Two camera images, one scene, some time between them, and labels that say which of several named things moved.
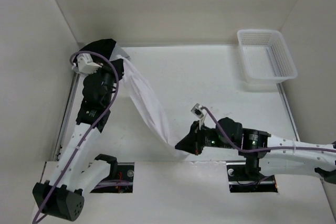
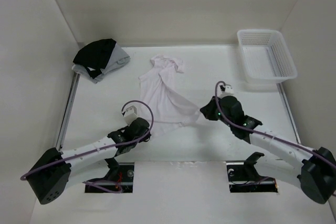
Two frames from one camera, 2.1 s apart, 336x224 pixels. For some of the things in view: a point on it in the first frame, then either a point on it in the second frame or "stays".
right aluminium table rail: x=285 y=100 stays
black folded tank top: x=104 y=48 stays
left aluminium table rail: x=65 y=121 stays
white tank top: x=148 y=106 → x=166 y=98
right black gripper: x=190 y=144 → x=208 y=109
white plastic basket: x=265 y=58 stays
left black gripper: x=119 y=64 → x=145 y=137
